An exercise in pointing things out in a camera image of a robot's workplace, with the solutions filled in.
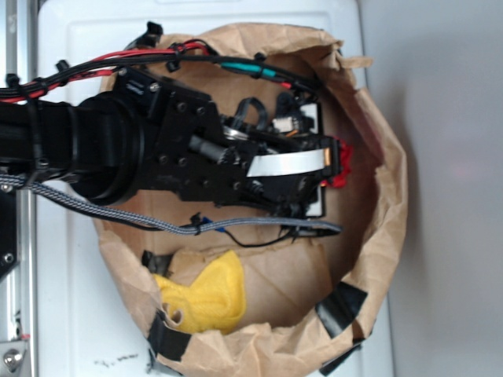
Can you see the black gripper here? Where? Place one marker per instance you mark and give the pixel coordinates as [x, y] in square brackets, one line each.
[277, 164]

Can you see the red paper ball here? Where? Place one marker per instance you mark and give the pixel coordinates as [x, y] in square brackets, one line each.
[346, 153]

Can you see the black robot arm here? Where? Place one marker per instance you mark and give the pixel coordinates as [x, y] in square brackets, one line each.
[153, 133]

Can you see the brown paper bag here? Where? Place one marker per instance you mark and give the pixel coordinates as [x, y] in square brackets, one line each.
[309, 302]

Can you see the yellow cloth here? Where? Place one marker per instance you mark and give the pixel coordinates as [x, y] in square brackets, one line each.
[215, 300]

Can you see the white plastic tray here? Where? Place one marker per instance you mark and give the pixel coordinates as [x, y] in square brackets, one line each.
[84, 328]

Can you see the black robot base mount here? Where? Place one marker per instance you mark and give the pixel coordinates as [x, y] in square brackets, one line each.
[8, 235]

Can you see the aluminium frame rail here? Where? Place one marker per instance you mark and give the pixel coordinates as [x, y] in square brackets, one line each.
[19, 343]

